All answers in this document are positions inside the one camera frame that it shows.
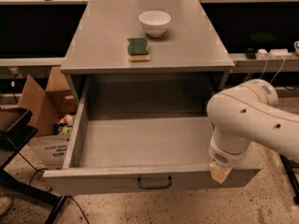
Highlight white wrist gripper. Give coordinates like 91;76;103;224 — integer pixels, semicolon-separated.
208;131;249;184

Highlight grey top drawer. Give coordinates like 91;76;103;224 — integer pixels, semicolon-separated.
42;74;262;197

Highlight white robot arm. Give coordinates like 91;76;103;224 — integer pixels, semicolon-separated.
206;79;299;184

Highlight grey drawer cabinet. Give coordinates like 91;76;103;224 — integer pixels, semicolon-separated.
62;0;234;119

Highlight open cardboard box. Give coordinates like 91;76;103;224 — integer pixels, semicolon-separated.
18;66;78;169

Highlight black metal stand right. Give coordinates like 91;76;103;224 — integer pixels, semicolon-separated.
280;155;299;205

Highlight black metal stand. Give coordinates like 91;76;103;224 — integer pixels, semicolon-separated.
280;155;299;205
0;108;67;224

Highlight black power adapter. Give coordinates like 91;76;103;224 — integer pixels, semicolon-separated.
245;49;256;60

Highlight white power strip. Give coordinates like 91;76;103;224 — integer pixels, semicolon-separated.
256;49;292;59

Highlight green yellow sponge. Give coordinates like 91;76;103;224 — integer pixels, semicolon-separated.
127;37;150;62

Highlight colourful items in box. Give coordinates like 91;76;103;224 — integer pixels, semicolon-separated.
54;114;76;134

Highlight white ceramic bowl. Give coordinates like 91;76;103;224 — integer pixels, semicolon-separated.
139;10;171;37

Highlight black metal stand left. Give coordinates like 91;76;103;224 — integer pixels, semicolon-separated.
0;108;67;224

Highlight white shoe tip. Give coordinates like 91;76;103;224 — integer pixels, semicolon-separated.
0;196;12;216

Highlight white hanging cable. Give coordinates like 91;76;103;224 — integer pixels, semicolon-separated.
246;54;287;86

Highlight black floor cable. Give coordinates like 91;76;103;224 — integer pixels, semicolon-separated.
17;151;91;224

